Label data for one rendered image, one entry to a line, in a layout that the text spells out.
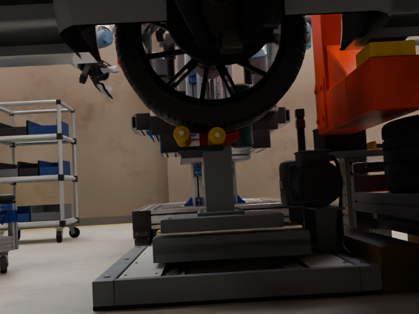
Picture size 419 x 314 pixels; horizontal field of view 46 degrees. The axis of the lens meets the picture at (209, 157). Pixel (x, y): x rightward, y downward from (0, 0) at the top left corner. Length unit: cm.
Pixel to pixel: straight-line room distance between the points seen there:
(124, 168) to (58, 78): 120
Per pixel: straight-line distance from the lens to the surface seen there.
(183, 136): 169
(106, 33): 233
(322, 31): 209
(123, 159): 529
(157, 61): 260
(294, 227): 166
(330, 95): 197
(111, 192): 530
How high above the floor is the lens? 32
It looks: 4 degrees up
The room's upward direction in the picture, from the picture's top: 3 degrees counter-clockwise
